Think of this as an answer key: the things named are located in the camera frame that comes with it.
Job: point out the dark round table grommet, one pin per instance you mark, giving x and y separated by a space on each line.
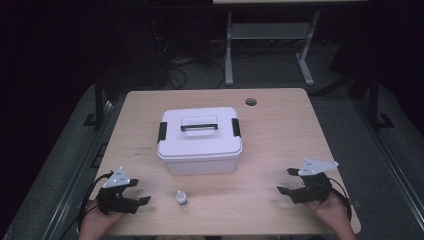
250 102

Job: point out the person's left hand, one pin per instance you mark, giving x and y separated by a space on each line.
96 223

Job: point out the aluminium floor rail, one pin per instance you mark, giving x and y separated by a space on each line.
80 166
390 160

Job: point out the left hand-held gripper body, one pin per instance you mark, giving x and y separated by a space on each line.
115 203

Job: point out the grey metal table frame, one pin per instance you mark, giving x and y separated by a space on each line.
266 31

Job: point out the black metal post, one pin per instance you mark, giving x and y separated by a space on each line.
99 103

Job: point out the person's right hand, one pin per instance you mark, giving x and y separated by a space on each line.
333 215

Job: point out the white box lid black latches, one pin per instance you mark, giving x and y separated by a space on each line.
200 143

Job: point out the white plastic storage box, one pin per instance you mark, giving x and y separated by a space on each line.
200 168

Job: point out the small white dropper bottle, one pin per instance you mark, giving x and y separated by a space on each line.
181 198

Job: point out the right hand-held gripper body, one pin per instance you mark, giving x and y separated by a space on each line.
315 190

